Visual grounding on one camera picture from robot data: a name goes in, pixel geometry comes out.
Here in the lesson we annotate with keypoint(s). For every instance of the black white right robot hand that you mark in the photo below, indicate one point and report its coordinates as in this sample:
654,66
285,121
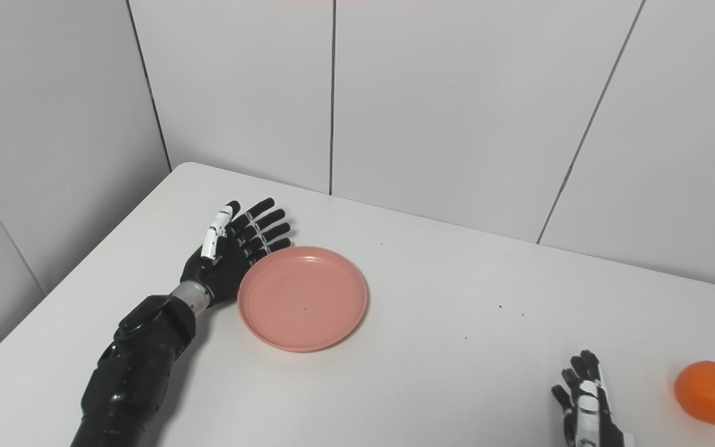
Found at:
590,416

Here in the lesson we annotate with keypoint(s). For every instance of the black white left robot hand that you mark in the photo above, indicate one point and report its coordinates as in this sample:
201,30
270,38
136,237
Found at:
224,267

